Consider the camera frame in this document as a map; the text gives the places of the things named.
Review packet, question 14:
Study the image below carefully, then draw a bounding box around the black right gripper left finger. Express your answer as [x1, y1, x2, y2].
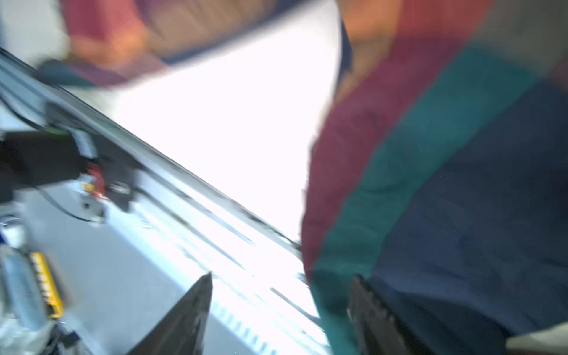
[130, 273, 213, 355]

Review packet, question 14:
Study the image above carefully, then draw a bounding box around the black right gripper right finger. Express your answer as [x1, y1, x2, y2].
[348, 275, 436, 354]

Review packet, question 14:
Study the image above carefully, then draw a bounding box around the plaid long sleeve shirt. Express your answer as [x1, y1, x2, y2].
[37, 0, 568, 355]

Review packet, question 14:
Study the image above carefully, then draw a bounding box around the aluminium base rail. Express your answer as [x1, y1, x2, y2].
[1, 51, 330, 354]

